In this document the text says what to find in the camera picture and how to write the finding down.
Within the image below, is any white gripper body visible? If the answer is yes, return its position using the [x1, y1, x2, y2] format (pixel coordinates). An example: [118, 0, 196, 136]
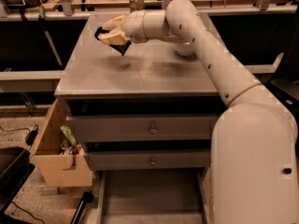
[121, 10, 148, 44]

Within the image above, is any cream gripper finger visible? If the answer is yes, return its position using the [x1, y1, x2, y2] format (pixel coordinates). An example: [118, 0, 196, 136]
[102, 15, 126, 32]
[98, 27, 129, 45]

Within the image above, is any black rxbar chocolate bar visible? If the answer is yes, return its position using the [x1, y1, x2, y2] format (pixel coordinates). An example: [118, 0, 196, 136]
[94, 27, 131, 55]

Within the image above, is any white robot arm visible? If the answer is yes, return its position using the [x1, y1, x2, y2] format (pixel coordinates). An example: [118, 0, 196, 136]
[99, 0, 299, 224]

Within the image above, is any grey drawer cabinet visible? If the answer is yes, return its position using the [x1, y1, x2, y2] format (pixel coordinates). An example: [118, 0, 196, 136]
[54, 12, 250, 173]

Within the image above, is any grey top drawer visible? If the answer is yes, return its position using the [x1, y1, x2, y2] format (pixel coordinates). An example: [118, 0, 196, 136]
[66, 114, 217, 143]

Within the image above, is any grey middle drawer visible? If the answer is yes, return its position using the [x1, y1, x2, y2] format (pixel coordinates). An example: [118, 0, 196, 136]
[84, 149, 210, 171]

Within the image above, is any grey open bottom drawer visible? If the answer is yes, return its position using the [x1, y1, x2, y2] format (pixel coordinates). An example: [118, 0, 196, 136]
[96, 168, 212, 224]

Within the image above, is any gold soda can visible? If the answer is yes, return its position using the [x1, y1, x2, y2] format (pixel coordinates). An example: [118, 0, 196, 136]
[129, 0, 144, 12]

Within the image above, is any white ceramic bowl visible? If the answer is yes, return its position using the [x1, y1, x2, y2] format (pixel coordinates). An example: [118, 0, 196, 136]
[173, 43, 194, 56]

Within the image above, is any green snack packet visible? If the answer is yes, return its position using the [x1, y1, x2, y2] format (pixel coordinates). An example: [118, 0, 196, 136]
[61, 125, 77, 147]

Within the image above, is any black power adapter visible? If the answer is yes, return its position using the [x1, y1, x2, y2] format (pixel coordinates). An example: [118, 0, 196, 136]
[25, 125, 38, 146]

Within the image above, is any wooden side box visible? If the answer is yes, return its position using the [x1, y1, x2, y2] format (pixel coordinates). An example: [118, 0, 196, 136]
[32, 100, 93, 187]

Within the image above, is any black office chair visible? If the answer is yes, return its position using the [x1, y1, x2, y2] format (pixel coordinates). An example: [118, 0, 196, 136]
[267, 3, 299, 119]

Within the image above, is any black tripod leg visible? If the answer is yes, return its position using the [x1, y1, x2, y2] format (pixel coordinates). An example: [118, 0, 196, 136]
[70, 191, 93, 224]

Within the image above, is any black bin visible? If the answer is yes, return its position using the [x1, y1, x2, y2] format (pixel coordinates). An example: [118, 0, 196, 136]
[0, 147, 35, 215]

